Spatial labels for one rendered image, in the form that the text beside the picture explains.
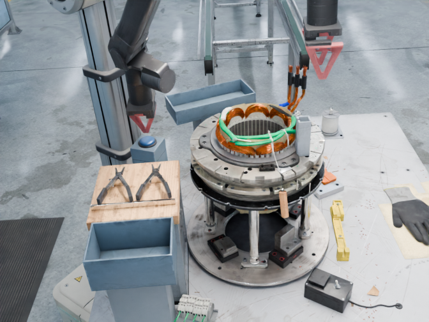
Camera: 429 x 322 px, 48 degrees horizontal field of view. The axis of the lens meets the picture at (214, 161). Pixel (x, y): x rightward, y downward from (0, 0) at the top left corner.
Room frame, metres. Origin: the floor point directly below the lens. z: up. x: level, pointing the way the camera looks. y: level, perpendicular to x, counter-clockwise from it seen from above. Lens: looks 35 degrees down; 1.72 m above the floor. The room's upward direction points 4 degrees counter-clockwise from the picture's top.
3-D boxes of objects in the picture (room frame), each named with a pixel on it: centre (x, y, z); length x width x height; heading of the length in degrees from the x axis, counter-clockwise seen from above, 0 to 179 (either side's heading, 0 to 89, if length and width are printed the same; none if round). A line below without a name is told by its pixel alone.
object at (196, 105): (1.27, 0.00, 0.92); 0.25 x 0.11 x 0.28; 109
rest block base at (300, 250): (0.86, -0.17, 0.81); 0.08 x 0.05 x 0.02; 130
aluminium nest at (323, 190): (1.16, -0.32, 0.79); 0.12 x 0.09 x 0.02; 23
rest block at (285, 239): (0.87, -0.17, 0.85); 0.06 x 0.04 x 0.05; 130
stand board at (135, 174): (0.84, 0.18, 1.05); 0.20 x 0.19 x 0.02; 1
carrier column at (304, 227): (0.94, -0.23, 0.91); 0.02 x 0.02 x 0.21
